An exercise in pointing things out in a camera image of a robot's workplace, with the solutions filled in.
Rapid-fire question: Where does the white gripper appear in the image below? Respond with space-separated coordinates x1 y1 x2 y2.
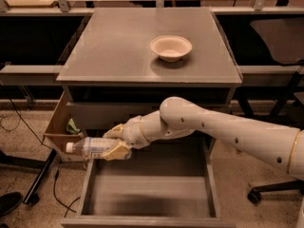
102 116 150 161

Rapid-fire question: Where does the blue plastic bottle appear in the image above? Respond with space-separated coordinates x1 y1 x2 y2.
66 137 118 160

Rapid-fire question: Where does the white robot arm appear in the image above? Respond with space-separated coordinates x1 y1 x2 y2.
103 97 304 189

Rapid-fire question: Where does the grey top drawer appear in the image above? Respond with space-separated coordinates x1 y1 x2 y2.
66 101 232 132

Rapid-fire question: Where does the open grey middle drawer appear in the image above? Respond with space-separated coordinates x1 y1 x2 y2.
61 134 237 228

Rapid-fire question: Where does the grey drawer cabinet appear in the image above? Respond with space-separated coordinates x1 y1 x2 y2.
55 7 243 228

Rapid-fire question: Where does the green cloth in box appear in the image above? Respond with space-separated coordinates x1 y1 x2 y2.
66 119 81 135

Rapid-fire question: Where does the cardboard box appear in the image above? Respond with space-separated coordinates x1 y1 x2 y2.
44 93 84 162

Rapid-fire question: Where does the black desk leg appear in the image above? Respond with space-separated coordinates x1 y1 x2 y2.
23 149 57 205

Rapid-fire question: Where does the white paper bowl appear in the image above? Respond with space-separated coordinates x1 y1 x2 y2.
150 35 192 62

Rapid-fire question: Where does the black shoe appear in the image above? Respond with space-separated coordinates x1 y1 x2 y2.
0 192 23 217

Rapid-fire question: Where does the black office chair base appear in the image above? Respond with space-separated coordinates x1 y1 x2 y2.
247 180 304 205

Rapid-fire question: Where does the black floor cable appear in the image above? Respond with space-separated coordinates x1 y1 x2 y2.
0 98 81 219

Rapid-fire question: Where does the grey left desk rail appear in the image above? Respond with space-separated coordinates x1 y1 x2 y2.
0 66 62 86

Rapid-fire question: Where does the grey desk rail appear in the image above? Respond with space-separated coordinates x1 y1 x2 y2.
0 66 62 86
238 66 302 87

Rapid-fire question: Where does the grey right desk rail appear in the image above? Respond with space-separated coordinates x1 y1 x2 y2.
238 66 302 87

